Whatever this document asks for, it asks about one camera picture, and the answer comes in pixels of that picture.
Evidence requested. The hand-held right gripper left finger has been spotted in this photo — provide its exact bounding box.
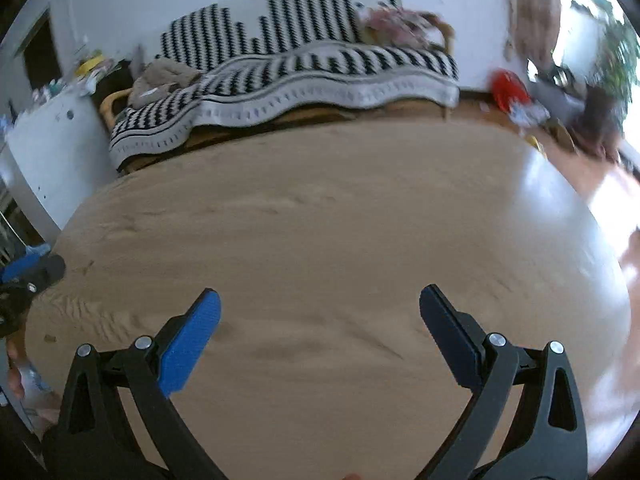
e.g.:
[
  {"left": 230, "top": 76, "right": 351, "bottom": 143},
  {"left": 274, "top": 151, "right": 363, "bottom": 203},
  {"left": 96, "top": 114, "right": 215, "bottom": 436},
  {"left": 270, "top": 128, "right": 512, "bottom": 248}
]
[{"left": 57, "top": 287, "right": 228, "bottom": 480}]

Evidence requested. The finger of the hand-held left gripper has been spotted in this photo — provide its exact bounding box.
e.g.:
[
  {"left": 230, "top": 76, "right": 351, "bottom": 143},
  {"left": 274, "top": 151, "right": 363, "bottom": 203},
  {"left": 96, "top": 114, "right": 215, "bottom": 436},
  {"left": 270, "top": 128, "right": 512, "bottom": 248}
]
[{"left": 0, "top": 244, "right": 67, "bottom": 292}]

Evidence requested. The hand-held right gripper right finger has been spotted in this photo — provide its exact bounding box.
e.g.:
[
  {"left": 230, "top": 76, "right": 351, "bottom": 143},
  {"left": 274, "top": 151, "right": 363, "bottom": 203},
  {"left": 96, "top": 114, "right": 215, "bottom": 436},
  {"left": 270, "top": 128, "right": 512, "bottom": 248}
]
[{"left": 419, "top": 284, "right": 588, "bottom": 480}]

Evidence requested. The clear plastic bottle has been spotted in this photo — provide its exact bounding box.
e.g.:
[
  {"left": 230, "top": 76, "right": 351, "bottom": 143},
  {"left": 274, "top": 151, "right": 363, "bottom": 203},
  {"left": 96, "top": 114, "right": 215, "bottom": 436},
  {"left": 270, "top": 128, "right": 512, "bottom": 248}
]
[{"left": 17, "top": 357, "right": 56, "bottom": 411}]

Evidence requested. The person's left hand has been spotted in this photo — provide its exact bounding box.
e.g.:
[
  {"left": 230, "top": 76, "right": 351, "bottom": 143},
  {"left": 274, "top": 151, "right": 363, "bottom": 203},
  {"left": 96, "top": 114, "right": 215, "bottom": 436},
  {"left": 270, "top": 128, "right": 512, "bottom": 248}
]
[{"left": 6, "top": 340, "right": 62, "bottom": 423}]

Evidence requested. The white cabinet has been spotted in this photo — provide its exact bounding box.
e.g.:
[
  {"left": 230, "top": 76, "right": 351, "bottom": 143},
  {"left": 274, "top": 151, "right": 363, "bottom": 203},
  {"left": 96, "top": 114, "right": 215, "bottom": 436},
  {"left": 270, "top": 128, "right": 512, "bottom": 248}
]
[{"left": 0, "top": 85, "right": 119, "bottom": 235}]

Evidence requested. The rattan sofa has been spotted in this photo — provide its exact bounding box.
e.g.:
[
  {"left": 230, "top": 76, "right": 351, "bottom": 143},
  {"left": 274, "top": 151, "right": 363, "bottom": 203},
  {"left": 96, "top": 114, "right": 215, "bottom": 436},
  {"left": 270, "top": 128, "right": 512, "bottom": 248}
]
[{"left": 100, "top": 0, "right": 461, "bottom": 176}]

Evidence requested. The clutter of small items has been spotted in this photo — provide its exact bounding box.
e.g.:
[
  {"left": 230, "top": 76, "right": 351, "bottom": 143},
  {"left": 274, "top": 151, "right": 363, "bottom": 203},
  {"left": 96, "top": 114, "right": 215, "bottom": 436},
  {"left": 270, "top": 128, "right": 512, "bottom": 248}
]
[{"left": 30, "top": 49, "right": 122, "bottom": 107}]

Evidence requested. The beige cloth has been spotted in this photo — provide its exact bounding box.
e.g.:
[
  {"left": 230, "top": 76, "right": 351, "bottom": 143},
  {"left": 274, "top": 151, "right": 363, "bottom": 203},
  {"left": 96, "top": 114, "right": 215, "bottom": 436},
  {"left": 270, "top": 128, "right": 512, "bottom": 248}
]
[{"left": 129, "top": 57, "right": 203, "bottom": 108}]

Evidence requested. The red plastic item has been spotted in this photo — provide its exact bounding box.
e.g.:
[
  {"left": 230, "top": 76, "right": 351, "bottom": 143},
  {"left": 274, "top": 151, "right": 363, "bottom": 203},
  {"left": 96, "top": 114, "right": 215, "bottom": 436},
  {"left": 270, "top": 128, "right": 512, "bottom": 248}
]
[{"left": 490, "top": 69, "right": 532, "bottom": 110}]

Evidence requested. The black-and-white striped blanket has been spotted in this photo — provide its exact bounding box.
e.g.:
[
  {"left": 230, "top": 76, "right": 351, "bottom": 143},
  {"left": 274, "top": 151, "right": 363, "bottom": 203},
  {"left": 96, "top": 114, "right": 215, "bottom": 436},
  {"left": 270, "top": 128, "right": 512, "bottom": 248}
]
[{"left": 109, "top": 42, "right": 461, "bottom": 171}]

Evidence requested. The striped sofa back cover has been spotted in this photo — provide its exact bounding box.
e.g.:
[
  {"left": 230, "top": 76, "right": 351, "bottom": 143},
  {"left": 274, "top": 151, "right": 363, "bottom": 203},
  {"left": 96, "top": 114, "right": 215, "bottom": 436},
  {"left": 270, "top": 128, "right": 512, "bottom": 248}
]
[{"left": 157, "top": 0, "right": 403, "bottom": 68}]

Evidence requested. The green potted plant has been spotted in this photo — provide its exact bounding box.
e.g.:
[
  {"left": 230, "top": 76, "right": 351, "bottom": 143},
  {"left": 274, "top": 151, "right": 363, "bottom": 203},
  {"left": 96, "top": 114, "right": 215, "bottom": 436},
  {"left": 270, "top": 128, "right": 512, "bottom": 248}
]
[{"left": 587, "top": 0, "right": 638, "bottom": 128}]

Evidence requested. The beige curtain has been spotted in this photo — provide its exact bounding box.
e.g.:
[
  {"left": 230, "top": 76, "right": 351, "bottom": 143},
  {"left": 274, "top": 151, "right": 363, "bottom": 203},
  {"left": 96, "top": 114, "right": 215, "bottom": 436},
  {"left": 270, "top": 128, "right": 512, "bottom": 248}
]
[{"left": 514, "top": 0, "right": 564, "bottom": 57}]

